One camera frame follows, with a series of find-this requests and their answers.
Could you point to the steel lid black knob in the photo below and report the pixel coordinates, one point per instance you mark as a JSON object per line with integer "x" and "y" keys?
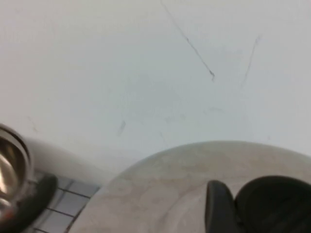
{"x": 158, "y": 182}

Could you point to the white black grid tablecloth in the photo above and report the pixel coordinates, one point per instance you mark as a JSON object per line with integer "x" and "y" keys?
{"x": 73, "y": 196}

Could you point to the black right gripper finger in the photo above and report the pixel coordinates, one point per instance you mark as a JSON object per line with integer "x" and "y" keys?
{"x": 218, "y": 206}

